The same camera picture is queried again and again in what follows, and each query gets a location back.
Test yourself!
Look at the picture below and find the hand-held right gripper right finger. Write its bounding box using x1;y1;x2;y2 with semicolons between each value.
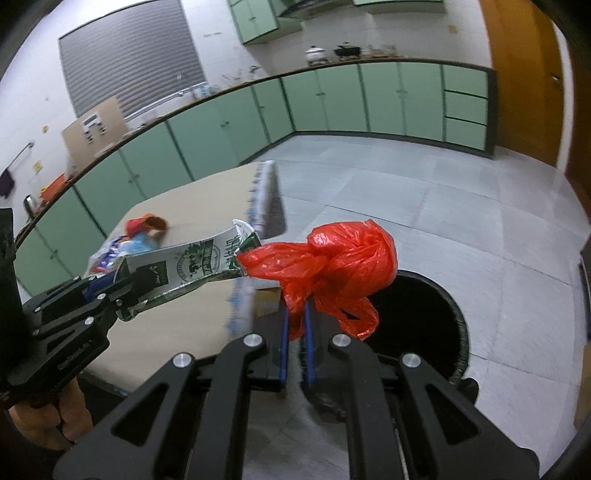
300;300;541;480

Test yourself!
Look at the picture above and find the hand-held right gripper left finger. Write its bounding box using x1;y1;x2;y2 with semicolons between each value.
53;307;301;480

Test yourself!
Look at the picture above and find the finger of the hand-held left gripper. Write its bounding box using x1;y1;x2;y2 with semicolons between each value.
21;272;125;321
32;277;148;343

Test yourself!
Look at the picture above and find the red paper cup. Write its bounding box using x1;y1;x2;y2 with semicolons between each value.
126;213;169;236

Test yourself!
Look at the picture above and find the red plastic bag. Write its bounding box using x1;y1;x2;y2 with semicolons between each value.
235;220;399;340

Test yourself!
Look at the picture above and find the green white milk carton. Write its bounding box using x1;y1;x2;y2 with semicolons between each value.
115;219;262;321

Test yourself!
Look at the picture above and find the black lined trash bin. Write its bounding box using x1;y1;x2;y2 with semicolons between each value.
286;270;470;418

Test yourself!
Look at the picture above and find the person's left hand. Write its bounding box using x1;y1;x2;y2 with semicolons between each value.
9;378;95;450

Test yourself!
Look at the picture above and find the blue red snack wrapper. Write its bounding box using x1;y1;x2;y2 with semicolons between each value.
88;235;134;278

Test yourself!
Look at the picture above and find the light blue wrapper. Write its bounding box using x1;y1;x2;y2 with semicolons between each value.
121;233;162;254

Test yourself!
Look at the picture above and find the orange plastic basket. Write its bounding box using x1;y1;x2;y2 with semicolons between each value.
41;174;68;199

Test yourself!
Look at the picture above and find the wooden table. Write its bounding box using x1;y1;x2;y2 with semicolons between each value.
76;161;289;402

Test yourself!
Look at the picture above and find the cardboard box on counter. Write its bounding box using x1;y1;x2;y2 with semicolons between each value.
62;96;127;169

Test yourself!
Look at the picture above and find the patterned table cloth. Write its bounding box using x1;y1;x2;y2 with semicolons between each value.
226;161;280;335

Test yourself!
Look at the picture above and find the grey window blind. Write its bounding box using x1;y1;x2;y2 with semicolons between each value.
58;0;207;118

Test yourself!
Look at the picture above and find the green base cabinet run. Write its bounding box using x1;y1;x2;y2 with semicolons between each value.
14;58;497;296

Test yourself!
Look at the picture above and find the green cabinet drawer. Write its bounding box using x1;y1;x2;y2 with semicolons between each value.
442;65;489;97
443;90;489;125
444;116;488;152

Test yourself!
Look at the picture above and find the brown cardboard box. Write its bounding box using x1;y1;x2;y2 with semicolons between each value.
574;339;591;428

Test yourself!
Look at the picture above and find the wooden door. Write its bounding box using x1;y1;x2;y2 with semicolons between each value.
567;37;591;208
480;0;566;167

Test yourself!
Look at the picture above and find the steel range hood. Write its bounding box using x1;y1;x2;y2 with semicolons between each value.
277;0;356;19

